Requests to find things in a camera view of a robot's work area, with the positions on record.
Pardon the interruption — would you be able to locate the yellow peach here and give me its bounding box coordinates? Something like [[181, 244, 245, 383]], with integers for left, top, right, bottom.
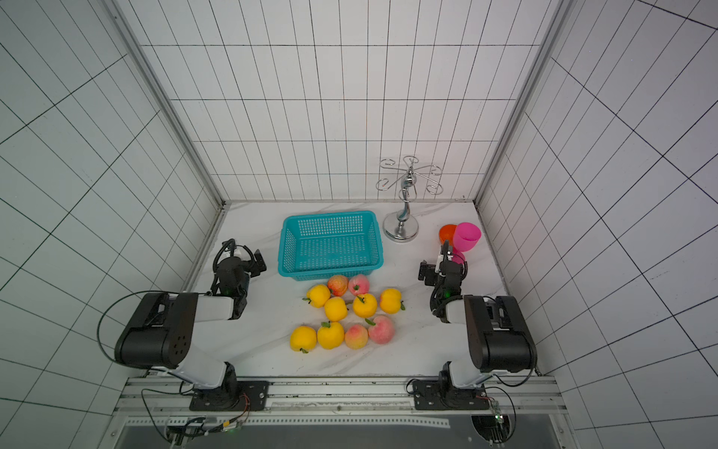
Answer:
[[380, 288, 405, 314], [302, 284, 332, 309], [317, 321, 345, 350], [290, 326, 318, 354], [353, 294, 379, 318], [323, 297, 348, 322]]

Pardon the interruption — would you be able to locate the pink peach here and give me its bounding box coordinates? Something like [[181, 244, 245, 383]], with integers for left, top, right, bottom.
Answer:
[[365, 315, 396, 344], [348, 274, 370, 296]]

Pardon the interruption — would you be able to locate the orange-pink peach bottom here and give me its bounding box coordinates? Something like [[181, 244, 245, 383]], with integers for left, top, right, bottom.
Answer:
[[344, 324, 369, 350]]

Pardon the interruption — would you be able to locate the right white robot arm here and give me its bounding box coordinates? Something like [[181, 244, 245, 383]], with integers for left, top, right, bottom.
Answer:
[[411, 260, 538, 411]]

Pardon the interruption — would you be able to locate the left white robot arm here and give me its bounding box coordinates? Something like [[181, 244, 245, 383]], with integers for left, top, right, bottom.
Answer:
[[114, 239, 269, 412]]

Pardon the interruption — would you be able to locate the teal plastic basket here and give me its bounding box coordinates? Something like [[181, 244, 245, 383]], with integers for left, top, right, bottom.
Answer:
[[278, 211, 384, 281]]

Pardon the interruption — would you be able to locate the orange plastic goblet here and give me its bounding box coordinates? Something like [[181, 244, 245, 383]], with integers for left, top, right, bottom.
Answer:
[[439, 224, 457, 248]]

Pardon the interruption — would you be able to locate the chrome cup holder stand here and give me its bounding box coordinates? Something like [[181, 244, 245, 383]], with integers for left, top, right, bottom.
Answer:
[[376, 155, 443, 243]]

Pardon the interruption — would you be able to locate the magenta plastic goblet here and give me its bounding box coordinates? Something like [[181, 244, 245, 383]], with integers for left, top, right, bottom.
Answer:
[[450, 222, 482, 264]]

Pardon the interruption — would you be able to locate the pink peach top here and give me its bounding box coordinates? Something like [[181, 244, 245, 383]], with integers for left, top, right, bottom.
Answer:
[[348, 274, 370, 296]]

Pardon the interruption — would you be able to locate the orange-red peach top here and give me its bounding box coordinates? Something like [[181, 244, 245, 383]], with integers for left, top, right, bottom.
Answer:
[[326, 275, 349, 297]]

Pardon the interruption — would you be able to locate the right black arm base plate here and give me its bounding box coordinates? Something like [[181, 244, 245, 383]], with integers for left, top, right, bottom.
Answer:
[[407, 379, 490, 412]]

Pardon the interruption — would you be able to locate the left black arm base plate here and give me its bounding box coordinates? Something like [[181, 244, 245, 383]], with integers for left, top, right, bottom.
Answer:
[[189, 381, 269, 413]]

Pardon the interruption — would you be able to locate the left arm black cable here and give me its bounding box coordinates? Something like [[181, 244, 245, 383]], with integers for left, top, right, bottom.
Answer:
[[96, 289, 169, 366]]

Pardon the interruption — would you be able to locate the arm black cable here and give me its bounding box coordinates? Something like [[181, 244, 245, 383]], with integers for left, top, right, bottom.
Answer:
[[481, 367, 537, 445], [96, 289, 169, 366]]

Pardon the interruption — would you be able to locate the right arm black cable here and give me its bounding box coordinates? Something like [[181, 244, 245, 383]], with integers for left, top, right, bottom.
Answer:
[[481, 367, 537, 445]]

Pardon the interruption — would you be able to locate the aluminium mounting rail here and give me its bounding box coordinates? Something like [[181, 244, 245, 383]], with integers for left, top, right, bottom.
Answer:
[[108, 377, 568, 437]]

